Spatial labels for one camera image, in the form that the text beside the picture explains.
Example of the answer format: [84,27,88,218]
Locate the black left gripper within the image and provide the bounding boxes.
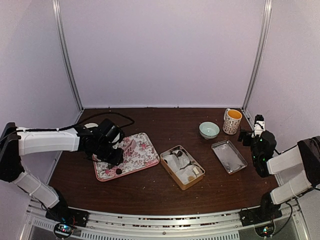
[94,141,124,166]

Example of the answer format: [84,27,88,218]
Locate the pink metal tongs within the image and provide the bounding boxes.
[123,139,137,157]

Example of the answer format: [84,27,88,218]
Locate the bear print tin lid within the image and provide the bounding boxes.
[211,140,248,175]

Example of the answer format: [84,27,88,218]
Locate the white chocolate piece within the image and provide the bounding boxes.
[192,167,199,175]

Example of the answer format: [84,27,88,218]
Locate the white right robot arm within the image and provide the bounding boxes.
[238,129,320,221]

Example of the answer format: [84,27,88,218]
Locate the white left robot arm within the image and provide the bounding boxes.
[0,119,125,222]

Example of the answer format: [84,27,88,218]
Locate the pink floral serving tray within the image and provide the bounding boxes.
[92,132,160,182]

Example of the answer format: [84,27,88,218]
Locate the white floral mug yellow inside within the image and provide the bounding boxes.
[222,108,243,135]

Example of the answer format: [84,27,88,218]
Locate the white round cup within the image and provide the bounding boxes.
[84,122,98,129]

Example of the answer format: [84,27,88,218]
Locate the light blue ceramic bowl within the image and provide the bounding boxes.
[199,121,220,140]

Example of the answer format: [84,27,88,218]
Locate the tan tin box paper cups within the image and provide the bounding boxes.
[160,145,206,191]

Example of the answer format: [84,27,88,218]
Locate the left circuit board with leds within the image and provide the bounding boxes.
[53,223,74,239]

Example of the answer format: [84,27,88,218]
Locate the circuit board with leds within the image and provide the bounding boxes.
[53,223,74,239]
[254,224,276,238]

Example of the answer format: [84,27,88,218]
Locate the right circuit board with leds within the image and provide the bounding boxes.
[254,224,276,238]

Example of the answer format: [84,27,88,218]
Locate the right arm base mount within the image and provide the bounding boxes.
[239,192,282,227]

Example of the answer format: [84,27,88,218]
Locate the right side aluminium base rail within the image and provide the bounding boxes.
[241,107,311,226]

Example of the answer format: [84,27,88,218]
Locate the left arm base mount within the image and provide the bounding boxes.
[44,189,89,227]

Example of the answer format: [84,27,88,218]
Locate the front aluminium frame rail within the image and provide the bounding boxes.
[19,199,308,240]

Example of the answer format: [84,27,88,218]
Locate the right rear aluminium corner post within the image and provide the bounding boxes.
[242,0,273,112]

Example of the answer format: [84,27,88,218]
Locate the aluminium corner post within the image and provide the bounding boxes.
[242,0,273,112]
[52,0,84,112]

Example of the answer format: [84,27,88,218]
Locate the left rear aluminium corner post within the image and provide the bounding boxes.
[52,0,84,112]

